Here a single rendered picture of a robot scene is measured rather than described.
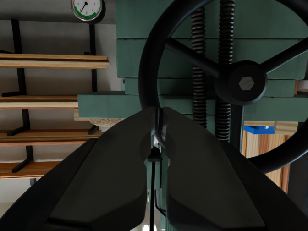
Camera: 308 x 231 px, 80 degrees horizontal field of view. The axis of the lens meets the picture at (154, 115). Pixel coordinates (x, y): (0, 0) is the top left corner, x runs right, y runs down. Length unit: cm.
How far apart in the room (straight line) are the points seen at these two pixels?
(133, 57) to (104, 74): 246
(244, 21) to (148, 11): 21
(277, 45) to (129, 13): 34
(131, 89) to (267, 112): 33
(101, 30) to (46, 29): 74
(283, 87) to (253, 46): 12
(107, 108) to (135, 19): 22
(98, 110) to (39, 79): 272
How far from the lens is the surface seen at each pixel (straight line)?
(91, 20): 43
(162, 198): 96
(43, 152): 337
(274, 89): 52
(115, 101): 47
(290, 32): 54
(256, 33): 51
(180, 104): 36
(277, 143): 213
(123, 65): 46
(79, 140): 259
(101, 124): 51
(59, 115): 312
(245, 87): 27
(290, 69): 54
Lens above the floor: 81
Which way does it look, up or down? 10 degrees up
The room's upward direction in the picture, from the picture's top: 179 degrees counter-clockwise
